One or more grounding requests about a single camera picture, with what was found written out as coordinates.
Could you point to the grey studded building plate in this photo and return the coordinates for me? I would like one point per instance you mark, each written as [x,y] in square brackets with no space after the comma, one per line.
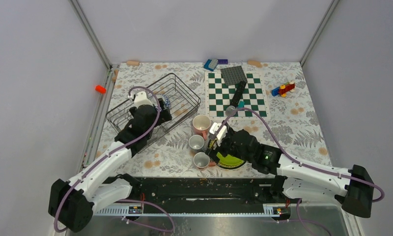
[233,75]

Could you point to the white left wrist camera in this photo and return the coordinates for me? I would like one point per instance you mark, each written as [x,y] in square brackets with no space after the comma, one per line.
[140,99]

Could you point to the salmon ceramic mug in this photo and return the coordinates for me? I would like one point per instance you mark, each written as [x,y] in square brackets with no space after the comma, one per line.
[202,161]

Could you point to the black wire dish rack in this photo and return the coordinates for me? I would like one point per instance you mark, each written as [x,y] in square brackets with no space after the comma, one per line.
[183,104]

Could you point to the tan block at edge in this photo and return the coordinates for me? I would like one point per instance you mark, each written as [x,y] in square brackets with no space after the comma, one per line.
[115,75]

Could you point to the purple toy brick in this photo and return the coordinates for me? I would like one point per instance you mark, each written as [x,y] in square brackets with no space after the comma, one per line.
[222,61]

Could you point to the blue grey toy brick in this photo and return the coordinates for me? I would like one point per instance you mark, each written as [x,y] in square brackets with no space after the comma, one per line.
[210,64]

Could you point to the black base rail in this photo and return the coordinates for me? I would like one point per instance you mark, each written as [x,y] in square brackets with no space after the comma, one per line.
[187,196]

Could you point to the pink ceramic mug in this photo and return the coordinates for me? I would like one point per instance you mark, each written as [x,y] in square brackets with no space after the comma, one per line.
[201,125]

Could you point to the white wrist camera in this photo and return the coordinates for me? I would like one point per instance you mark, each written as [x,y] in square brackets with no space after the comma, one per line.
[140,99]
[217,132]

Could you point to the tan wooden block left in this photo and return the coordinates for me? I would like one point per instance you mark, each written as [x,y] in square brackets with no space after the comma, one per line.
[132,63]

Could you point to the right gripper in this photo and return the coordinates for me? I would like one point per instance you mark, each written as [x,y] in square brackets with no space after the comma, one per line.
[212,153]

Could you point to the grey dotted mug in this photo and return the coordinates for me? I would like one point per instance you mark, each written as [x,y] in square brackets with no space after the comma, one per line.
[196,144]

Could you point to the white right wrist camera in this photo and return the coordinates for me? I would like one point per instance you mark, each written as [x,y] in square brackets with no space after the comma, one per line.
[217,132]

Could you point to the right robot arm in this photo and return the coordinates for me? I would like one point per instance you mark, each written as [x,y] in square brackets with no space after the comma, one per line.
[294,177]

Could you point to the white plate green red rim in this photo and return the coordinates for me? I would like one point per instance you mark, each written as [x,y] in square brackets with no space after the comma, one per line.
[228,164]

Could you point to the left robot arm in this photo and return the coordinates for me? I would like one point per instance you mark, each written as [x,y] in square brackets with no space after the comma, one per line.
[73,202]

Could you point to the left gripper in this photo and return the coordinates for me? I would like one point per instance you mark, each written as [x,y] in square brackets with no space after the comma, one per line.
[165,115]

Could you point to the colourful toy brick vehicle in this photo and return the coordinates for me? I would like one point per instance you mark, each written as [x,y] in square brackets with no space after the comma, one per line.
[283,89]

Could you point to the teal rectangular block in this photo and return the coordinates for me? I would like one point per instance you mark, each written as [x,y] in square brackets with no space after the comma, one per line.
[241,104]

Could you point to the woven bamboo tray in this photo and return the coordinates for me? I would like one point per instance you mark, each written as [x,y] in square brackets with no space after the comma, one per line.
[230,164]

